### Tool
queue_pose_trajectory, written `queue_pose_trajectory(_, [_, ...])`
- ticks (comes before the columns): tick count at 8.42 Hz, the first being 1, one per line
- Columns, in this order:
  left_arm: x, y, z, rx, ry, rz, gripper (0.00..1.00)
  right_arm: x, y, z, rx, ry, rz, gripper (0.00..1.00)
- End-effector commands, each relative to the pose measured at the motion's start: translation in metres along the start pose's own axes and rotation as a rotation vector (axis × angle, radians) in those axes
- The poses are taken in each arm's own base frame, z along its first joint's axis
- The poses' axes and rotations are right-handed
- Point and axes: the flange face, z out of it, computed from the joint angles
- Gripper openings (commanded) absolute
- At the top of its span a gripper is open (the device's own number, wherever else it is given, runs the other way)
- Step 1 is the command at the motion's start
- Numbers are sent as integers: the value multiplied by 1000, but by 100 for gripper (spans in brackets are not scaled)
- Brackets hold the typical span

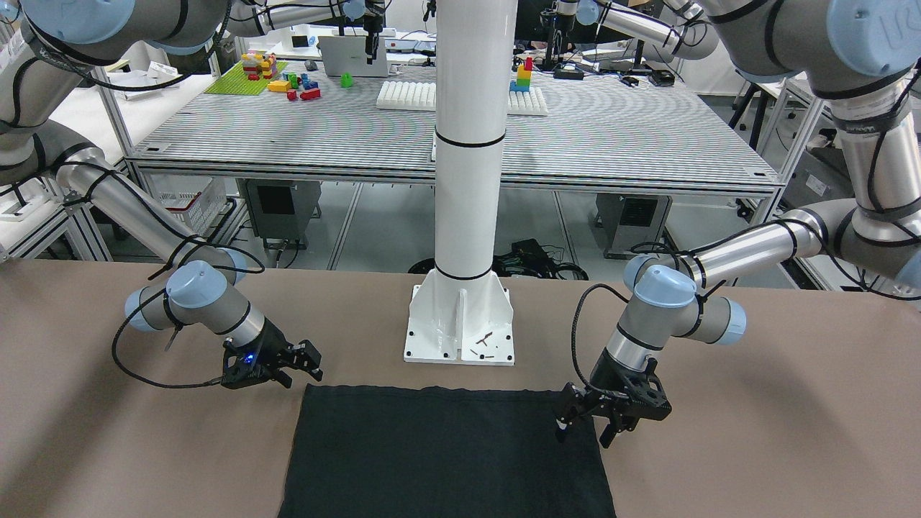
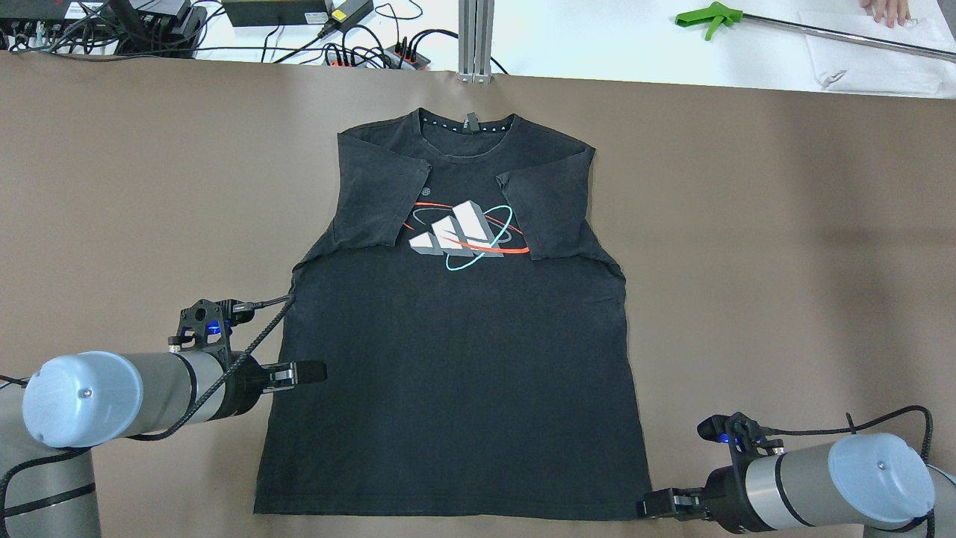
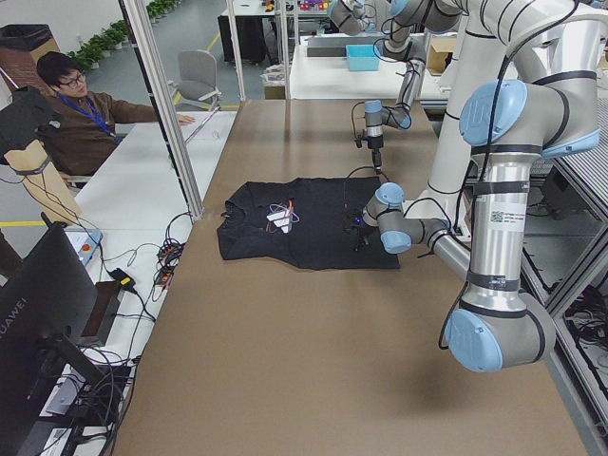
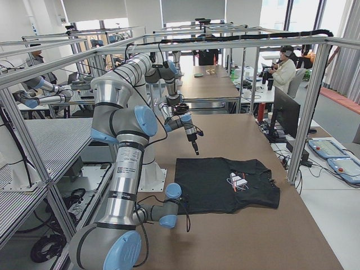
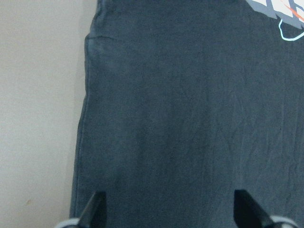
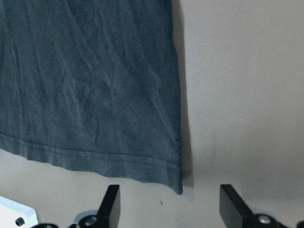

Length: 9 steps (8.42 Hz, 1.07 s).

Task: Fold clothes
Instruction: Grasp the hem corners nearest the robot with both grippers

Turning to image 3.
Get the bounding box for grey orange usb hub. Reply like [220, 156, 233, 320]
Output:
[154, 237, 184, 290]

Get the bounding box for black graphic t-shirt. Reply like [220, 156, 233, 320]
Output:
[217, 177, 400, 270]

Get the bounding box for blue plastic bin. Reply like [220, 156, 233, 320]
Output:
[345, 44, 379, 72]

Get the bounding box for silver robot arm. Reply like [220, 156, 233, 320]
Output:
[362, 1, 607, 372]
[362, 1, 462, 171]

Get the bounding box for teach pendant with red button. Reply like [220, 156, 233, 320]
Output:
[64, 227, 103, 266]

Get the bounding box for black huawei monitor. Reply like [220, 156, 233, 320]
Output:
[1, 223, 104, 455]

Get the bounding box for grey office chair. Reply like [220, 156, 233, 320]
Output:
[177, 49, 221, 109]

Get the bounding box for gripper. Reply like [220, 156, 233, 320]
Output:
[343, 214, 373, 252]
[367, 136, 384, 164]

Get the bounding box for cardboard camera stand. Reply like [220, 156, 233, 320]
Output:
[1, 86, 82, 225]

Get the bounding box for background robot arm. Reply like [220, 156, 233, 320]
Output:
[327, 0, 383, 36]

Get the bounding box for aluminium cage frame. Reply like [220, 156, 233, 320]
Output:
[118, 0, 204, 222]

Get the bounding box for seated man brown jacket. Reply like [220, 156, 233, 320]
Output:
[35, 50, 197, 178]

